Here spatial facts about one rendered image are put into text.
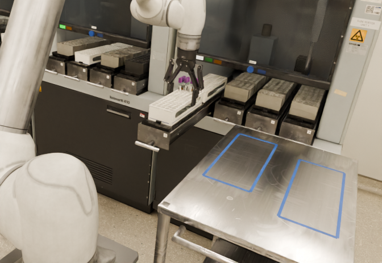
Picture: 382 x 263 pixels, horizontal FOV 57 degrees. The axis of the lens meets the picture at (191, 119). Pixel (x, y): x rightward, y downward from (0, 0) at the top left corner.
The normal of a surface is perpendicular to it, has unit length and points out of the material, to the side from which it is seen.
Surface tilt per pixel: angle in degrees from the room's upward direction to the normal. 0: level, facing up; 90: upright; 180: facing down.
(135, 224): 0
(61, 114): 90
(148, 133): 90
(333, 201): 0
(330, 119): 90
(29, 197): 65
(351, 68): 90
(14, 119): 78
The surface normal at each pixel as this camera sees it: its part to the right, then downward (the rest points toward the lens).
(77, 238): 0.67, 0.34
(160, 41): -0.42, 0.32
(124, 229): 0.12, -0.91
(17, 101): 0.66, 0.14
